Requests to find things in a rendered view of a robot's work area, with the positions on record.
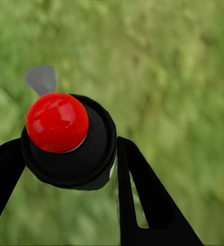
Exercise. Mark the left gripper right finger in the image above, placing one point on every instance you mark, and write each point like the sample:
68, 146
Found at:
167, 225

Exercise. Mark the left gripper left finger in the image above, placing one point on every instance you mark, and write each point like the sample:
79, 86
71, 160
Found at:
12, 165

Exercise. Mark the pesticide atomizer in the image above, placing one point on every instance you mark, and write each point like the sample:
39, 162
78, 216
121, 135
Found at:
68, 141

